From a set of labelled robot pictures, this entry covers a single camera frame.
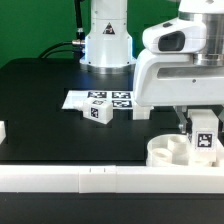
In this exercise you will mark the white front fence wall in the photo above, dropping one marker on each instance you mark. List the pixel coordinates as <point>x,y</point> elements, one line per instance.
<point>110,179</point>

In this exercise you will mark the white round stool seat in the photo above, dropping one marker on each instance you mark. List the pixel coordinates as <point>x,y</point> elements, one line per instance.
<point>173,150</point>

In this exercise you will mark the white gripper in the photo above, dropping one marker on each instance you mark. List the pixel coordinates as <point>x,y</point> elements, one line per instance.
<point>182,64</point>

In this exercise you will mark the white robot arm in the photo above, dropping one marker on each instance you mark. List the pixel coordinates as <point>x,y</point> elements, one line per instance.
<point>108,46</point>

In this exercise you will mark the white left fence block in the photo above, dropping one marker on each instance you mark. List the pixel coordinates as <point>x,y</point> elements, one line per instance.
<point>2,131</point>

